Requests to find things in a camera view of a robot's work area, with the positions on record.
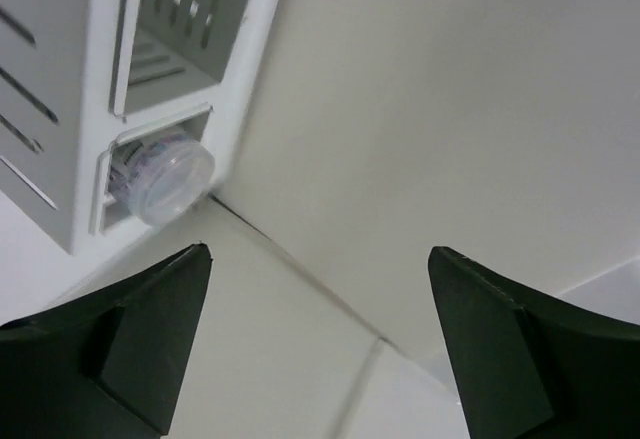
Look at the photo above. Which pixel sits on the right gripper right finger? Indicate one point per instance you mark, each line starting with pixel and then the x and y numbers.
pixel 528 365

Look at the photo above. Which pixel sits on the white slotted organizer box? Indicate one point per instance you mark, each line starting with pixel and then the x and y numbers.
pixel 80 78

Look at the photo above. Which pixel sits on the clear jar purple clips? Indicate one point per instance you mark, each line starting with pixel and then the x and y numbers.
pixel 158 176

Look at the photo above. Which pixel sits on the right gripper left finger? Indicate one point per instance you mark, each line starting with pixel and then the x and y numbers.
pixel 109 364

